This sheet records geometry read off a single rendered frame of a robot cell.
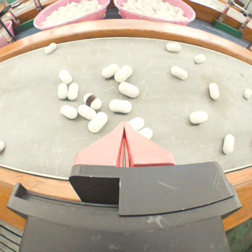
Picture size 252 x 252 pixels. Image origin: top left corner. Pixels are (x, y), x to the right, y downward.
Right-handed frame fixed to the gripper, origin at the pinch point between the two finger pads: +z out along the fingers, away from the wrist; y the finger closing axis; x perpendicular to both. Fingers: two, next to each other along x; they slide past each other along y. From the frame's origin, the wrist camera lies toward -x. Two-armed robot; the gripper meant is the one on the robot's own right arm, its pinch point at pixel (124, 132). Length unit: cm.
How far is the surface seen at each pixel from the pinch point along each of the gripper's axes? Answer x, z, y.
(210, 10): -31, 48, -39
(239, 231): 124, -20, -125
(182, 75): -2.8, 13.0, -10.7
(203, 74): -3.2, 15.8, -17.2
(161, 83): -0.9, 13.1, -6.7
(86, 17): -16.6, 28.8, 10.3
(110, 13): -22, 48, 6
